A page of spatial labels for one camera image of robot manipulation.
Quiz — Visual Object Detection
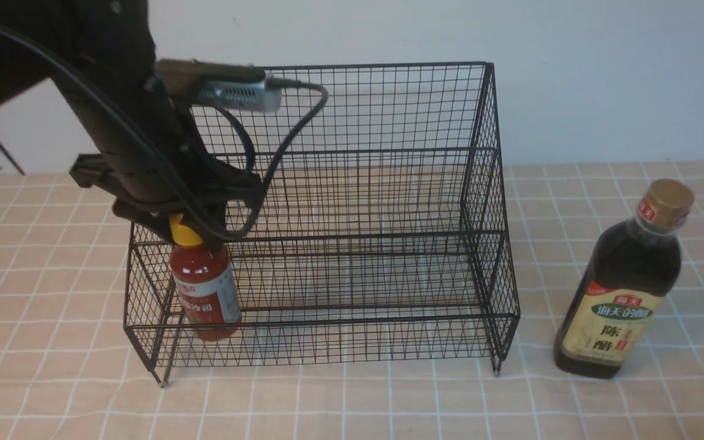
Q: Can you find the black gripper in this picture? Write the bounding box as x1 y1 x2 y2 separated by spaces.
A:
70 92 265 245

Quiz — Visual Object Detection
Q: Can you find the red chili sauce bottle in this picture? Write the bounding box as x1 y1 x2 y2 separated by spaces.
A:
169 214 242 342

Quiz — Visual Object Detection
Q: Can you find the dark vinegar bottle gold cap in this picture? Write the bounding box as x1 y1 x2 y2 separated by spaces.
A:
553 178 695 379

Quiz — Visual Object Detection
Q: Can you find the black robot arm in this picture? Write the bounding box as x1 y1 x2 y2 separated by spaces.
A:
0 1 279 242

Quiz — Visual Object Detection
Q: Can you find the pink checkered tablecloth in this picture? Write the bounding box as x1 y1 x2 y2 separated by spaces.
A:
0 162 704 439

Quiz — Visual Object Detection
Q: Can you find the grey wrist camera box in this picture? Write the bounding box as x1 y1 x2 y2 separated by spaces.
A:
156 59 282 112

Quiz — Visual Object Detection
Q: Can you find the black camera cable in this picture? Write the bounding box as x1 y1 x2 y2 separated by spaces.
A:
0 15 329 242

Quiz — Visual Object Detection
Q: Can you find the black wire mesh rack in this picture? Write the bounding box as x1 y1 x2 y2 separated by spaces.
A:
123 61 520 386

